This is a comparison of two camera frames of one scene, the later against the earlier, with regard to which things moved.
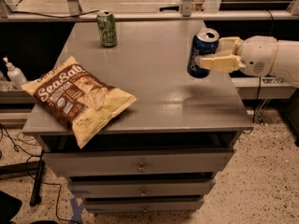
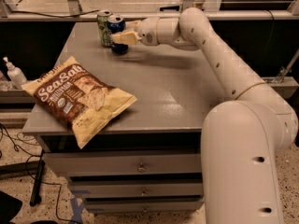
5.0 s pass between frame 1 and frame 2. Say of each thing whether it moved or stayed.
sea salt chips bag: stayed
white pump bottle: stayed
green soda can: stayed
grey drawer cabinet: stayed
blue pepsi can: moved
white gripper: moved
